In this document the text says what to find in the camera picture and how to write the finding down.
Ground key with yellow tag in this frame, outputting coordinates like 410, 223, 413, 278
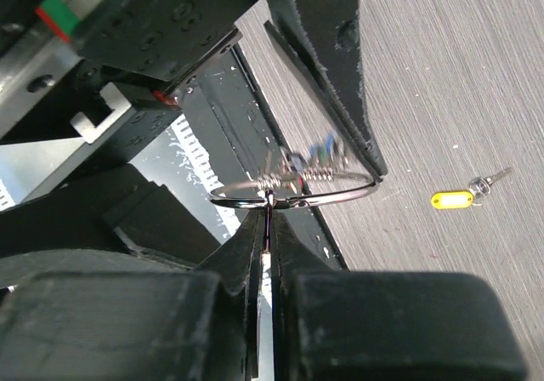
430, 167, 513, 210

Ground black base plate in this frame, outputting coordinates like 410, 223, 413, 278
178, 44, 349, 271

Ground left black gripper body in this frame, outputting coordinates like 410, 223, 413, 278
1, 0, 258, 208

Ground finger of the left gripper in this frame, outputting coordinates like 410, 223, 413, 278
263, 20, 381, 184
266, 0, 388, 177

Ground keyring with tagged keys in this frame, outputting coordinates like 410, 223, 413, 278
208, 134, 378, 210

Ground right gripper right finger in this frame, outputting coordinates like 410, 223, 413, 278
269, 212, 527, 380

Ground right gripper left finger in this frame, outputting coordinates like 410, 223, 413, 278
1, 166, 264, 380

